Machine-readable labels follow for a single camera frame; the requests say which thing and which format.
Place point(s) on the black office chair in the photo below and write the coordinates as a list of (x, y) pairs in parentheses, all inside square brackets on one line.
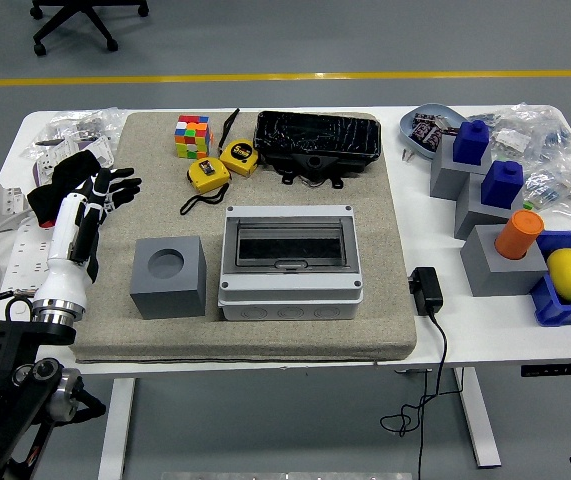
[(40, 48)]

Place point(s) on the black plastic tray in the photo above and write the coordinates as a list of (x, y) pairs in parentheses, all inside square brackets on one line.
[(315, 135)]

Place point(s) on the grey electrical box clear lid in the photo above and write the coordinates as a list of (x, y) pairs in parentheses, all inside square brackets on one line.
[(290, 300)]

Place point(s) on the clear bag blue parts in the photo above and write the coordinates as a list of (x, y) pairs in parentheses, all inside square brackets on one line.
[(560, 140)]

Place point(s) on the colourful puzzle cube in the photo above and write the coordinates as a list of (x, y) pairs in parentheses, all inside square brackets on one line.
[(192, 135)]

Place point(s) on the black desk control panel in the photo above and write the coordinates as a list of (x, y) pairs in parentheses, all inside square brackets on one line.
[(560, 370)]

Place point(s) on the black cloth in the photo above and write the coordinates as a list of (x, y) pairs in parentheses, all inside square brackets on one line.
[(65, 175)]

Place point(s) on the clear plastic parts bags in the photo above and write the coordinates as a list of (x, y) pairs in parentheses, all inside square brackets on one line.
[(80, 125)]

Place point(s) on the yellow tape measure black label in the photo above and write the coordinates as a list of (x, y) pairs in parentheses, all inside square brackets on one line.
[(239, 155)]

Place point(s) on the clear bag white connectors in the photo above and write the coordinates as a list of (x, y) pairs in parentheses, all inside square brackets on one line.
[(510, 140)]

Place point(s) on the black power adapter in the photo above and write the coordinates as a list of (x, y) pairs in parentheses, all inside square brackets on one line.
[(427, 292)]

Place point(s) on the blue block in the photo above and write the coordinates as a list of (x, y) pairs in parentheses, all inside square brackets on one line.
[(501, 185), (471, 142)]

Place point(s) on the pale blue dish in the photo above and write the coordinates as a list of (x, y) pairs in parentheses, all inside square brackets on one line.
[(406, 130)]

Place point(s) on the small metal pins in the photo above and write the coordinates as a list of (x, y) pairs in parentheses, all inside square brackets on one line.
[(407, 154)]

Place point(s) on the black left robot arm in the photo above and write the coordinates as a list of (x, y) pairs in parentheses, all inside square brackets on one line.
[(10, 350)]

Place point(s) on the white table leg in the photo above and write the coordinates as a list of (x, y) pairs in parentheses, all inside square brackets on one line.
[(115, 430), (475, 420)]

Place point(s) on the blue plastic bin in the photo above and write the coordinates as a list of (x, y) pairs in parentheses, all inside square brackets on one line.
[(550, 305)]

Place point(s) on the grey cube holder with hole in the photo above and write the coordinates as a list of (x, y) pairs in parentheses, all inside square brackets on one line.
[(165, 295), (495, 275)]

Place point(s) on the grey-brown mat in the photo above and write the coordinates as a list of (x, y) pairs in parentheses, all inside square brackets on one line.
[(265, 340)]

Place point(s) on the orange cylinder battery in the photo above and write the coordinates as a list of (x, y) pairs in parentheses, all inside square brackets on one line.
[(520, 232)]

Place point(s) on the white power strip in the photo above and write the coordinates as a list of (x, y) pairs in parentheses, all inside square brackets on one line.
[(25, 250)]

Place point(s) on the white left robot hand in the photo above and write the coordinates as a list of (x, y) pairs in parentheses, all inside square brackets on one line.
[(62, 280)]

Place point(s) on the yellow lemon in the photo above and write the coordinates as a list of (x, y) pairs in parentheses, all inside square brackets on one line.
[(570, 275)]

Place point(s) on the dark snack packets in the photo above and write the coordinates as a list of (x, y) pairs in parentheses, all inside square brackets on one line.
[(427, 131)]

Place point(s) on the white wall socket plates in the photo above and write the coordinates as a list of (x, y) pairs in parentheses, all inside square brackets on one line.
[(95, 150)]

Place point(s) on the small yellow tape measure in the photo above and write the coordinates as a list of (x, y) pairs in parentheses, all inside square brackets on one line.
[(207, 175)]

